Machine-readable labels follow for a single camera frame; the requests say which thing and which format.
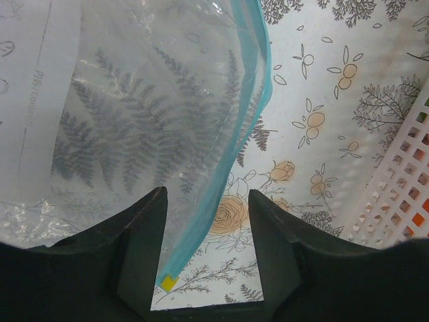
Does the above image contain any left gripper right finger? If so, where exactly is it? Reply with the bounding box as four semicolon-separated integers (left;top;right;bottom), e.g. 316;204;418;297
249;190;428;321

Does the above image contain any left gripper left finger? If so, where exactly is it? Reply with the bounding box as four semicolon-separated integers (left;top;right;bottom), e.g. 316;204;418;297
1;187;168;321

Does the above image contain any clear zip top bag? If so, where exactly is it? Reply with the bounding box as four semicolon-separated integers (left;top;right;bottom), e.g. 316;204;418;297
1;1;272;291

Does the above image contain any white plastic basket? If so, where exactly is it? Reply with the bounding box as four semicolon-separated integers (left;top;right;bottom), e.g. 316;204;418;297
342;85;428;249

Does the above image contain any floral table mat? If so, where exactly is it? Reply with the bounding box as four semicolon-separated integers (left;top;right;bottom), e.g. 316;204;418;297
151;1;428;311

